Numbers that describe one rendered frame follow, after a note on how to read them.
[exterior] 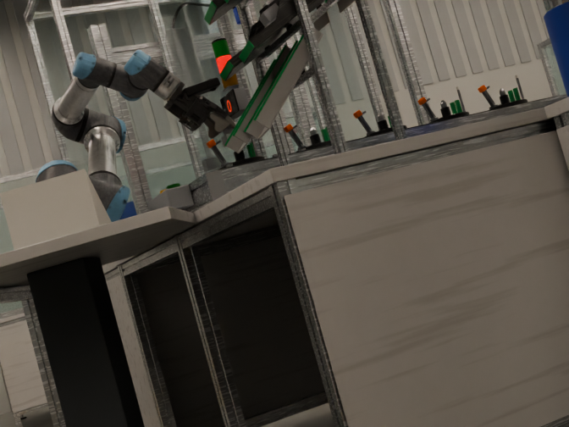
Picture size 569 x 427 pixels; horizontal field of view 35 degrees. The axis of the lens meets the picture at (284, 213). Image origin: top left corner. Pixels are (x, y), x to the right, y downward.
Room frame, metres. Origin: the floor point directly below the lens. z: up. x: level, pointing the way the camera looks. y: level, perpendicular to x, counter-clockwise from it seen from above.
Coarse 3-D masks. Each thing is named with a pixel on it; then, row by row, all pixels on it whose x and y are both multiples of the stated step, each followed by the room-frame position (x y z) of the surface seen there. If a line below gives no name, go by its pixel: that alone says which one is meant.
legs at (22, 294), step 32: (0, 288) 2.61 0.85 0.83; (32, 288) 2.39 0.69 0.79; (64, 288) 2.38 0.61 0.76; (96, 288) 2.42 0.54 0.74; (32, 320) 2.87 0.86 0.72; (64, 320) 2.39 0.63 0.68; (96, 320) 2.38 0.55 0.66; (64, 352) 2.39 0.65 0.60; (96, 352) 2.38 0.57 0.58; (64, 384) 2.39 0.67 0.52; (96, 384) 2.38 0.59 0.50; (128, 384) 2.49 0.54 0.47; (64, 416) 2.39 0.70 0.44; (96, 416) 2.38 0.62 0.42; (128, 416) 2.41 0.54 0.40
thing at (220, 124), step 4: (212, 116) 2.58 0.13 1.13; (216, 116) 2.58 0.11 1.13; (220, 116) 2.58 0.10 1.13; (228, 116) 2.58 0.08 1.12; (216, 120) 2.58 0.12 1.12; (220, 120) 2.58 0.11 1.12; (224, 120) 2.58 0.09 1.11; (228, 120) 2.58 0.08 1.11; (232, 120) 2.59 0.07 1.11; (216, 124) 2.58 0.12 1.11; (220, 124) 2.58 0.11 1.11; (224, 124) 2.58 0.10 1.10; (228, 124) 2.59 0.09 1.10; (232, 124) 2.59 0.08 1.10; (216, 128) 2.57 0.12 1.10; (220, 128) 2.58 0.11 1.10; (224, 128) 2.58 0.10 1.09
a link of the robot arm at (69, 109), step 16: (80, 64) 2.53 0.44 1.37; (96, 64) 2.55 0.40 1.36; (112, 64) 2.57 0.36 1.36; (80, 80) 2.60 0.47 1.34; (96, 80) 2.57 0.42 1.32; (112, 80) 2.57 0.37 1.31; (64, 96) 2.74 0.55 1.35; (80, 96) 2.67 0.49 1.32; (64, 112) 2.79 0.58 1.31; (80, 112) 2.80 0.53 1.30; (64, 128) 2.87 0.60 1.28
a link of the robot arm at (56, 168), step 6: (54, 162) 2.58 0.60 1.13; (60, 162) 2.58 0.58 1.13; (66, 162) 2.59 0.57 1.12; (42, 168) 2.57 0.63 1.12; (48, 168) 2.56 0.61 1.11; (54, 168) 2.55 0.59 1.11; (60, 168) 2.56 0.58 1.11; (66, 168) 2.57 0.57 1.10; (72, 168) 2.59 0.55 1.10; (42, 174) 2.55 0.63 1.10; (48, 174) 2.53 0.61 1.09; (54, 174) 2.53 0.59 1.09; (60, 174) 2.54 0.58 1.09; (36, 180) 2.56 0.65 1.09
